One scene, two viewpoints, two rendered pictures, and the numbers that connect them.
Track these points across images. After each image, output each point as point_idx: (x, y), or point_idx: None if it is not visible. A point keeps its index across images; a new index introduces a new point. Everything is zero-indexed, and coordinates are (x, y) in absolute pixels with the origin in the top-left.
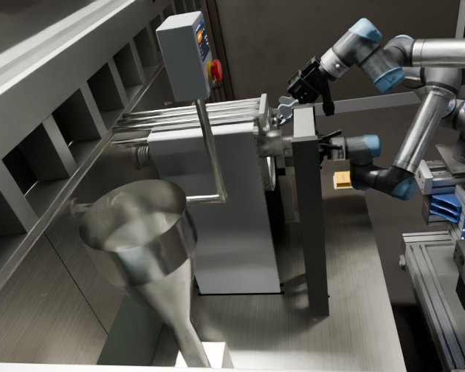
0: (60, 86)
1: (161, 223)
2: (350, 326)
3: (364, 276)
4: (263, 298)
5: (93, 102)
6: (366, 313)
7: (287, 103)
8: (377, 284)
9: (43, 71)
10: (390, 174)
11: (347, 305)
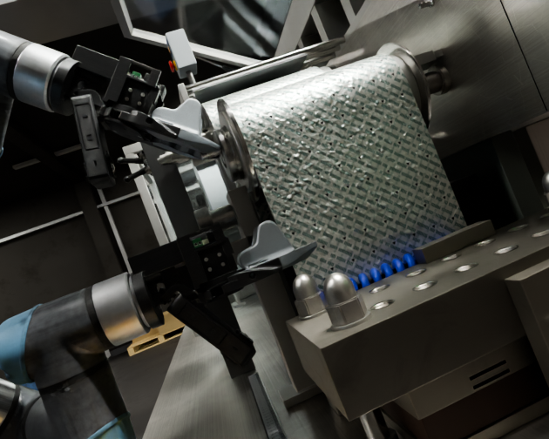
0: (300, 16)
1: None
2: (207, 366)
3: (178, 398)
4: None
5: (320, 25)
6: (187, 379)
7: (186, 121)
8: (165, 400)
9: (292, 9)
10: (36, 390)
11: (207, 373)
